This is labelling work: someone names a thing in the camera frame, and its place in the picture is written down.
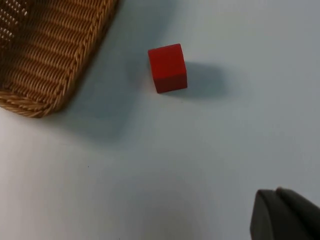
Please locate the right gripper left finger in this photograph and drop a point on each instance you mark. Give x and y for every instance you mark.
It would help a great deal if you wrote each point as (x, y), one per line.
(267, 217)

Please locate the red cube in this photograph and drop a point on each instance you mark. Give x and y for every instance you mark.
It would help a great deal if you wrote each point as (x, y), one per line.
(168, 68)

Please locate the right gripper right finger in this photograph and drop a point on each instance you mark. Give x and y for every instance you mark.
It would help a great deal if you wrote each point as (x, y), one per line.
(303, 212)

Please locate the pale brown wicker basket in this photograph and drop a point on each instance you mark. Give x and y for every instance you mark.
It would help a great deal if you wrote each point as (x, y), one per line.
(42, 57)

